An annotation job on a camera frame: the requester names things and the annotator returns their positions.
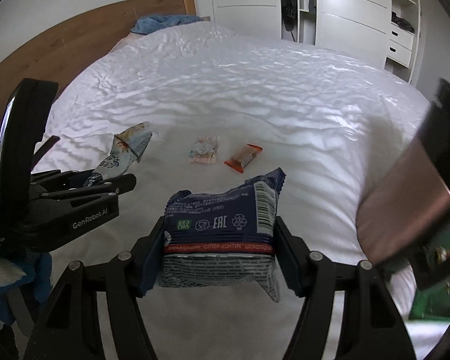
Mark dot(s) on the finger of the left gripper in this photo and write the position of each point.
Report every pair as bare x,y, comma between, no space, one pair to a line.
105,184
39,154

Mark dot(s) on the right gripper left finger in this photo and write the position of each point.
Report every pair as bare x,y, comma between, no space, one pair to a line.
69,326

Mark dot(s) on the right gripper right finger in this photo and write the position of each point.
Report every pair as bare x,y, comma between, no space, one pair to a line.
371,327

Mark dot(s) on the light blue snack packet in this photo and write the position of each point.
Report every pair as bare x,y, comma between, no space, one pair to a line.
128,147

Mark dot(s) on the pink white candy packet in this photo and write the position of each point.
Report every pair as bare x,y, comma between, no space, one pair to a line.
204,150

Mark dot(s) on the dark blue wafer packet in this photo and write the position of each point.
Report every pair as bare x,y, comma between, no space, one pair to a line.
222,239

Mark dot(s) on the orange brown snack bar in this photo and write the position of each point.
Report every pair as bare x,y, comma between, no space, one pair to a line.
243,157

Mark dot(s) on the blue gloved left hand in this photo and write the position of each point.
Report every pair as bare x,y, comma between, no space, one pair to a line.
35,270

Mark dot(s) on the wooden headboard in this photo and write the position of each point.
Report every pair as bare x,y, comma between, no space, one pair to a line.
63,51

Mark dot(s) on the green tray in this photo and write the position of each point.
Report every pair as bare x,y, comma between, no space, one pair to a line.
431,268

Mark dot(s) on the blue cloth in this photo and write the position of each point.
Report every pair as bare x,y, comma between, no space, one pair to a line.
146,25

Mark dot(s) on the white wardrobe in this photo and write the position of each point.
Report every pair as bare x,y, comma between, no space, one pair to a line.
384,33

